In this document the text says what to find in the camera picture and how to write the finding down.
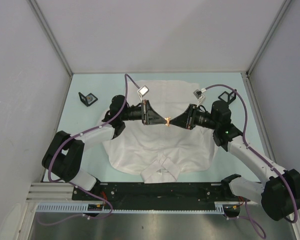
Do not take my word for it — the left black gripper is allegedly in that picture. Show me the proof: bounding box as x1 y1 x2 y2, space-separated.
120 100 167 126

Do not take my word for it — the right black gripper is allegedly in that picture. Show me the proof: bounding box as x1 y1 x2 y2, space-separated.
169 104 218 131

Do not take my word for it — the blue gold flower brooch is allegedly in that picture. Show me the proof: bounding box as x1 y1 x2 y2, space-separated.
165 117 171 127

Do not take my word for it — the white button-up shirt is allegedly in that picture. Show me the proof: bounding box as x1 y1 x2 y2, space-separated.
103 80 218 184

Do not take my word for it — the round blue picture brooch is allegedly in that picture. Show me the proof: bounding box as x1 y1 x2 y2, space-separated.
86 95 94 103

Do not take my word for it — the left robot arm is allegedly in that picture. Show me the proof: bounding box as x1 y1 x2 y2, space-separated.
41 95 167 200

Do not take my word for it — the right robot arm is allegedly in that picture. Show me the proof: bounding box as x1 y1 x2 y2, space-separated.
169 100 300 223

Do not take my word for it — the right black display case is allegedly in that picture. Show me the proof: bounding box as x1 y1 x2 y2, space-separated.
218 91 237 105

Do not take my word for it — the black display case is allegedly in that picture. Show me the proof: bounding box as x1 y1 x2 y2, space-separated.
78 92 98 107
218 91 237 105

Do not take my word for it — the left black display case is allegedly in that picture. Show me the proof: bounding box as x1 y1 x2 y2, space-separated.
78 92 98 107

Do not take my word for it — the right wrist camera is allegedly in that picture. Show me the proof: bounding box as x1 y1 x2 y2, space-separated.
193 88 207 107

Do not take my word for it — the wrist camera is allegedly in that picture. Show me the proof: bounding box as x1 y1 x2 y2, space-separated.
193 88 207 107
137 85 149 102

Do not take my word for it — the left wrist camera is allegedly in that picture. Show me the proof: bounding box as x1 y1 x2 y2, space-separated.
137 85 149 102

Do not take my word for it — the right aluminium frame post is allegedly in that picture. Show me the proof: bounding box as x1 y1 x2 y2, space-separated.
245 0 294 77

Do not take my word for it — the aluminium frame post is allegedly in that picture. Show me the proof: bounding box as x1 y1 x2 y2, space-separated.
245 0 294 77
27 0 74 77

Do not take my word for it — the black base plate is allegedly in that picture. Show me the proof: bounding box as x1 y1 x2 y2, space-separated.
72 181 241 210

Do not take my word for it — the slotted cable duct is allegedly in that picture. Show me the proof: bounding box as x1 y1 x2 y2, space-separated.
35 202 241 215

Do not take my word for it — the left aluminium frame post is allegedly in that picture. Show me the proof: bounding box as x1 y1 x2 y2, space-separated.
27 0 74 77

